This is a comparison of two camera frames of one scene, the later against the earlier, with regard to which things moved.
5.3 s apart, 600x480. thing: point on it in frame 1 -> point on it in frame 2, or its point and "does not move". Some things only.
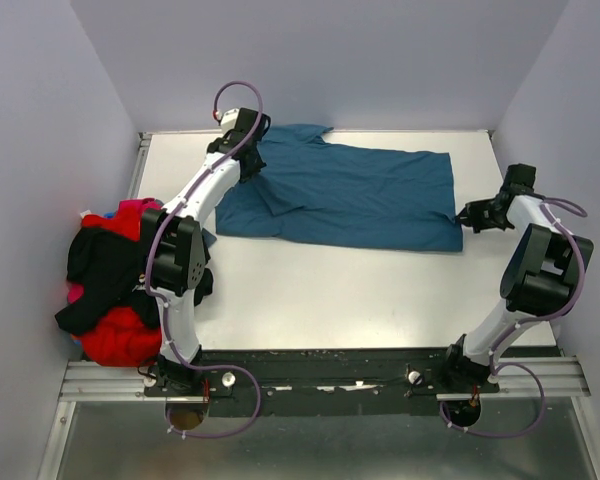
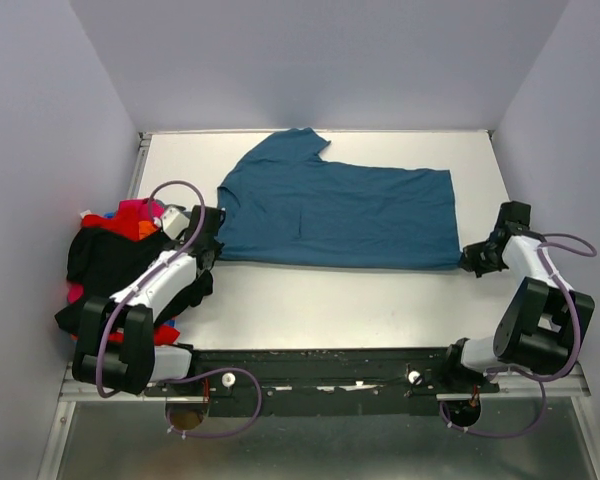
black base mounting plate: [327, 382] does not move
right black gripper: [470, 216] -> [470, 260]
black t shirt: [107, 270] does not move
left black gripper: [258, 165] -> [218, 244]
